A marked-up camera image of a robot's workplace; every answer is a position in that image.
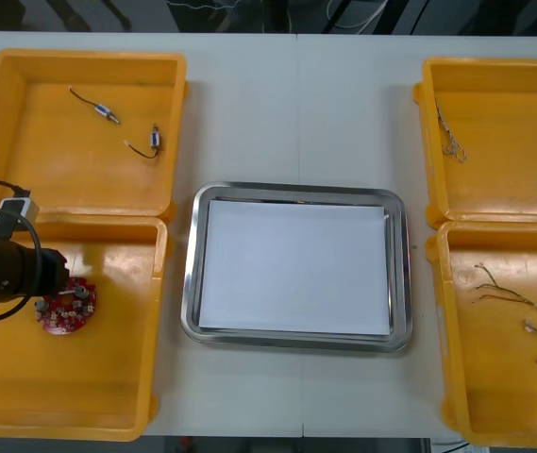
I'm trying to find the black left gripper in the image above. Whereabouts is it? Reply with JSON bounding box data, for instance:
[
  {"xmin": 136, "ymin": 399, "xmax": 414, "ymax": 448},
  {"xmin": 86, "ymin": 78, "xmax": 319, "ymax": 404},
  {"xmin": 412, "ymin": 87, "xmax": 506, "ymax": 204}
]
[{"xmin": 16, "ymin": 245, "xmax": 71, "ymax": 299}]

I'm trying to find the round red circuit board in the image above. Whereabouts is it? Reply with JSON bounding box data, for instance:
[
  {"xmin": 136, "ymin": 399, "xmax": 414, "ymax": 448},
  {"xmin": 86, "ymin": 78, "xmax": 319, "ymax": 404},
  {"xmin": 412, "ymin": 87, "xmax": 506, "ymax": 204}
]
[{"xmin": 34, "ymin": 277, "xmax": 98, "ymax": 335}]

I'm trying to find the multicoloured wire harness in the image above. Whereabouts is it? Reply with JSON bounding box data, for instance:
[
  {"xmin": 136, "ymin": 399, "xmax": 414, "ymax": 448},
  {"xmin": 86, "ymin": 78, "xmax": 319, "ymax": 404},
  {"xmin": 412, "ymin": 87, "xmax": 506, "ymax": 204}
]
[{"xmin": 471, "ymin": 262, "xmax": 537, "ymax": 365}]

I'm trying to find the metal solenoid with blue label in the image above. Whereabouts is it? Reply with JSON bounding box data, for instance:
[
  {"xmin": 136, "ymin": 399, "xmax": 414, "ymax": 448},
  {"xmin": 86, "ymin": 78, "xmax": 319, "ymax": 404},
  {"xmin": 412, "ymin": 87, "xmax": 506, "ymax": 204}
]
[
  {"xmin": 68, "ymin": 86, "xmax": 122, "ymax": 126},
  {"xmin": 123, "ymin": 124, "xmax": 163, "ymax": 159}
]

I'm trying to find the yellow-orange plastic bin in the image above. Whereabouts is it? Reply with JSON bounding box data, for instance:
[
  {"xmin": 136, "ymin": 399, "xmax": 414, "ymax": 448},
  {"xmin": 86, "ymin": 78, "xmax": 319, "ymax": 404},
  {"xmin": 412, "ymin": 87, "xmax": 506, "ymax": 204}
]
[
  {"xmin": 0, "ymin": 214, "xmax": 171, "ymax": 443},
  {"xmin": 426, "ymin": 220, "xmax": 537, "ymax": 448},
  {"xmin": 412, "ymin": 56, "xmax": 537, "ymax": 230},
  {"xmin": 0, "ymin": 48, "xmax": 190, "ymax": 223}
]

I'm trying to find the steel tray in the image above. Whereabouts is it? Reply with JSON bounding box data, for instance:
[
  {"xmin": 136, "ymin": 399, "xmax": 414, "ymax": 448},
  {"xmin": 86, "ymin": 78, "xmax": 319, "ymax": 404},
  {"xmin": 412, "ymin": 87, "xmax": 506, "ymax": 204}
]
[{"xmin": 180, "ymin": 181, "xmax": 414, "ymax": 354}]

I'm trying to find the white sheet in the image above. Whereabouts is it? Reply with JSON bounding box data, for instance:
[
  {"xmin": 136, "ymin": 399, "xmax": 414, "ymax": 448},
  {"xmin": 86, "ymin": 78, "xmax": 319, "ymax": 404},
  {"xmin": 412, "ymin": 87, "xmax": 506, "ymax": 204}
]
[{"xmin": 198, "ymin": 198, "xmax": 392, "ymax": 337}]

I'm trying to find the white cable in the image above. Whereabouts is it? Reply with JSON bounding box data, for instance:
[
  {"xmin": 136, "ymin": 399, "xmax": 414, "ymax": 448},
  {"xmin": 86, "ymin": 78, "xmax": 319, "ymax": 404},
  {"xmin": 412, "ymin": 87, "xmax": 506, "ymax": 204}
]
[{"xmin": 327, "ymin": 0, "xmax": 389, "ymax": 28}]

